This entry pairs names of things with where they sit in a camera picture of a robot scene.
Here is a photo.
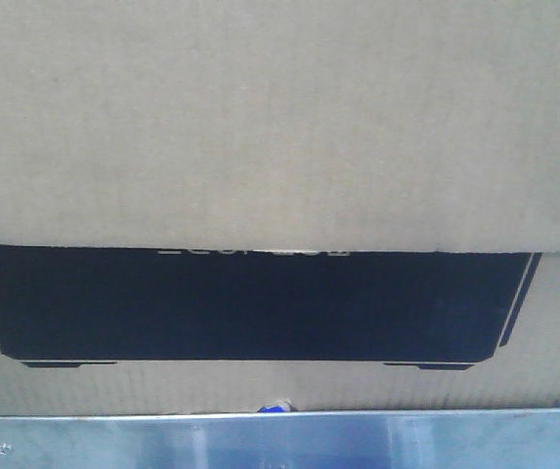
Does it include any small blue object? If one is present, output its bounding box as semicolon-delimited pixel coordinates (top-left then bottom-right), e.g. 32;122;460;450
257;399;294;413

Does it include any brown cardboard box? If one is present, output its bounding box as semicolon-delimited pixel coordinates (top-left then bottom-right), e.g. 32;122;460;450
0;1;560;415

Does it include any metal shelf rail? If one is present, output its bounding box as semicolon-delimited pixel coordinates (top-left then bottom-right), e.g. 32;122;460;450
0;408;560;468

